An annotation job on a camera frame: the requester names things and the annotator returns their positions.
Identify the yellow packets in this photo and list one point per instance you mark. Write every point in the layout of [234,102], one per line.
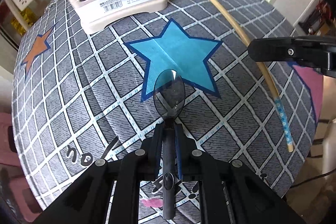
[22,19]

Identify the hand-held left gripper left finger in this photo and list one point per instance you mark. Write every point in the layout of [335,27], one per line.
[158,161]

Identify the bamboo chopstick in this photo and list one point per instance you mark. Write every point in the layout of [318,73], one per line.
[283,120]

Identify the white plastic container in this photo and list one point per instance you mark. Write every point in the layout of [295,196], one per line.
[329,145]

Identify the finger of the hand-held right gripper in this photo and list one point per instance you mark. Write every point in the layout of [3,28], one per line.
[273,49]

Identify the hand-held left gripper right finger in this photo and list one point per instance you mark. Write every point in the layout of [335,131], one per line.
[179,153]

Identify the grey plaid star tablecloth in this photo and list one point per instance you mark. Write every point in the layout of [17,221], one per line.
[92,69]

